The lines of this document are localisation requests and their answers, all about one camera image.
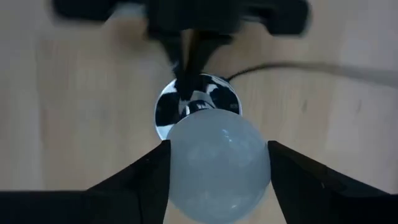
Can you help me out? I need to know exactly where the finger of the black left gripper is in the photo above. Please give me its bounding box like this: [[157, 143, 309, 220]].
[[186, 30, 234, 97], [149, 27, 187, 94]]

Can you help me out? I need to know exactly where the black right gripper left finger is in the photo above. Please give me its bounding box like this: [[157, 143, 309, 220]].
[[0, 139, 172, 224]]

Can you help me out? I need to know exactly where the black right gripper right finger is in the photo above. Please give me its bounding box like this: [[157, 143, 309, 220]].
[[267, 140, 398, 224]]

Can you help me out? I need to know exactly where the chrome lamp socket base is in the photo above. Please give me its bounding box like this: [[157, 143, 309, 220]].
[[154, 73, 243, 141]]

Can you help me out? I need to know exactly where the white lightbulb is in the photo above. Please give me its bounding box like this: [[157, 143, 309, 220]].
[[166, 108, 272, 224]]

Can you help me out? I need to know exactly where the black lamp cable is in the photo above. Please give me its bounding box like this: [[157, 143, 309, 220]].
[[226, 62, 398, 90]]

